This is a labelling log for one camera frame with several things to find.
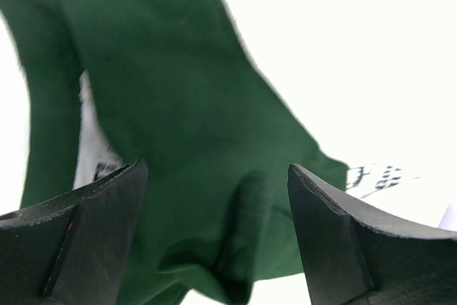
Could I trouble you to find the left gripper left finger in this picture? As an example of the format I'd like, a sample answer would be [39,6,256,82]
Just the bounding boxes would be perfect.
[1,160,148,305]

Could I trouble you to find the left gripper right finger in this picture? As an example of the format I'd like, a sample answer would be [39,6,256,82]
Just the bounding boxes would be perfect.
[287,164,456,304]

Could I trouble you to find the white and green t shirt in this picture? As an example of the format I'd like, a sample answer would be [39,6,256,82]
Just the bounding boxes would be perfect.
[1,0,348,304]

